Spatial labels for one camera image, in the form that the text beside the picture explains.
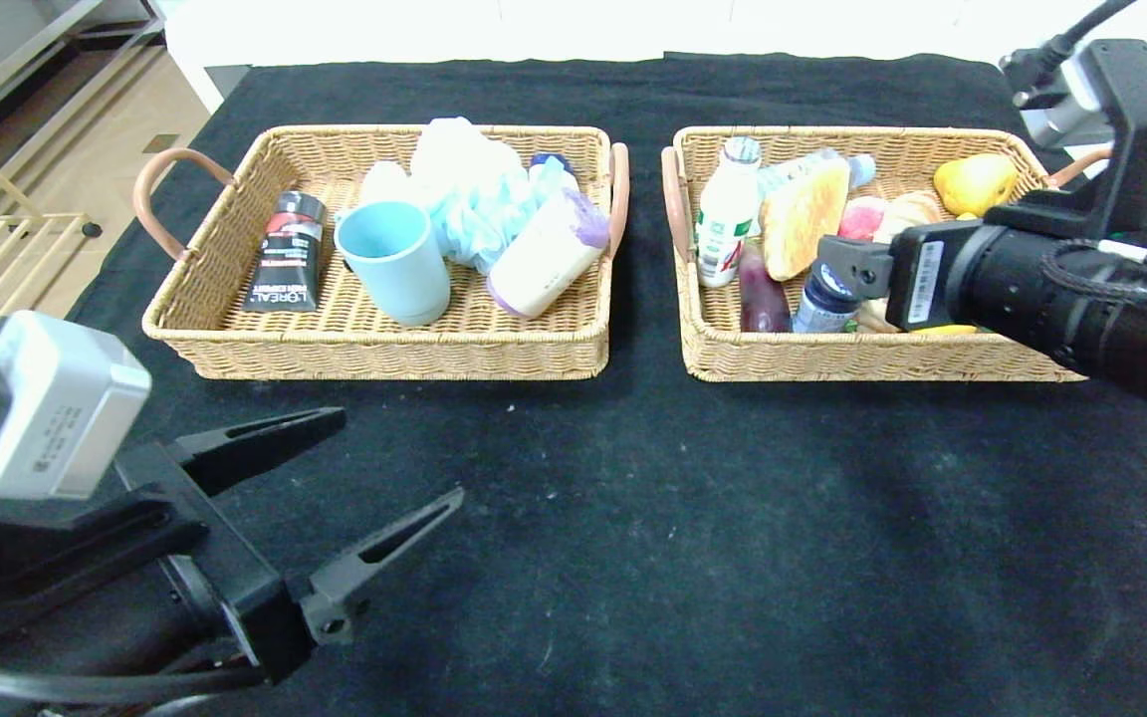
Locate black table cloth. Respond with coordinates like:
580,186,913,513
0,52,1147,717

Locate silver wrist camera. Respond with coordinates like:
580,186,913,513
1017,48,1117,150
0,310,153,502

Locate light blue bath pouf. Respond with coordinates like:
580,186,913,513
406,118,567,275

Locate pink toy peach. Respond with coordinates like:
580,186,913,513
837,196,888,242

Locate dark blue lid bottle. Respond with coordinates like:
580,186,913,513
793,261,863,335

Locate small white round-top bottle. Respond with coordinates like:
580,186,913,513
359,161,415,205

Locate wicker basket holding food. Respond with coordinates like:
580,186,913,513
660,125,1117,384

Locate white bottle blue cap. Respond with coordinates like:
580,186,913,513
531,152,580,195

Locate white bottle purple cap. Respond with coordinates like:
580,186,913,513
486,187,612,320

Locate black L'Oreal tube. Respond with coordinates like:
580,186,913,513
244,191,330,314

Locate clear water bottle blue cap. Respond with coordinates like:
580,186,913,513
755,149,877,200

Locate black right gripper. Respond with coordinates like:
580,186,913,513
816,218,1059,353

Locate purple toy eggplant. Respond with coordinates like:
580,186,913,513
738,244,794,335

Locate braided black wrist cable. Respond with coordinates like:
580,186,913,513
1036,239,1147,305

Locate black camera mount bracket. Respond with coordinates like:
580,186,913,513
984,38,1147,240
0,354,211,638

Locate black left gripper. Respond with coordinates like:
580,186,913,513
44,405,466,688

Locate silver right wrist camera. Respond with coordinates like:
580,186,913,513
1017,48,1117,150

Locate wicker basket holding toiletries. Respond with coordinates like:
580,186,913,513
132,124,631,382

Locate teal plastic mug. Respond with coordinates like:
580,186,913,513
335,200,453,328

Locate white milk drink bottle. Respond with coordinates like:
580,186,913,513
695,137,766,290

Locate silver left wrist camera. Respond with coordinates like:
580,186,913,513
0,310,153,502

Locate yellow toy pear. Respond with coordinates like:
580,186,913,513
933,154,1019,219

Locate white cupboard doors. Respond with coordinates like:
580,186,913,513
952,0,1147,140

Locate striped spiral bread roll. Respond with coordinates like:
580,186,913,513
857,191,943,335

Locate toy croissant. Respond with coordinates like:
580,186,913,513
761,159,851,283

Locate thick black camera cable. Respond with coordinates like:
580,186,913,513
0,319,266,708
1000,0,1137,111

